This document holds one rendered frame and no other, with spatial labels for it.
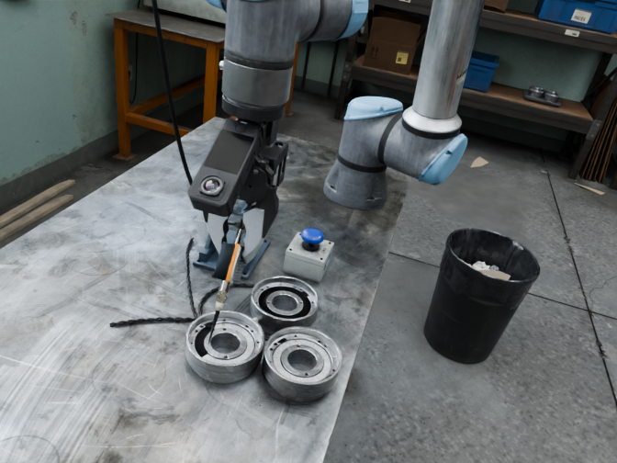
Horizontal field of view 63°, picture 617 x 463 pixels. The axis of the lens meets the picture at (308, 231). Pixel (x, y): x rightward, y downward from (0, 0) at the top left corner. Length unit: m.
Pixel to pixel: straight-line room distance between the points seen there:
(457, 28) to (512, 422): 1.39
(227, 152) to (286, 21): 0.15
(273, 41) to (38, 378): 0.49
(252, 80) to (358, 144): 0.58
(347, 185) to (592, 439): 1.33
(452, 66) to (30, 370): 0.81
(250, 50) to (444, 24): 0.49
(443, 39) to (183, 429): 0.73
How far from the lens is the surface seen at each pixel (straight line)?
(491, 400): 1.99
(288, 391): 0.67
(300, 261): 0.87
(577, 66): 4.66
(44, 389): 0.72
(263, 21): 0.53
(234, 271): 0.64
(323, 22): 0.59
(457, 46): 0.96
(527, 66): 4.61
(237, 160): 0.55
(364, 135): 1.09
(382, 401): 1.82
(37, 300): 0.84
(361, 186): 1.13
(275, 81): 0.55
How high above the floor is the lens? 1.33
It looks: 31 degrees down
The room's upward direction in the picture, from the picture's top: 10 degrees clockwise
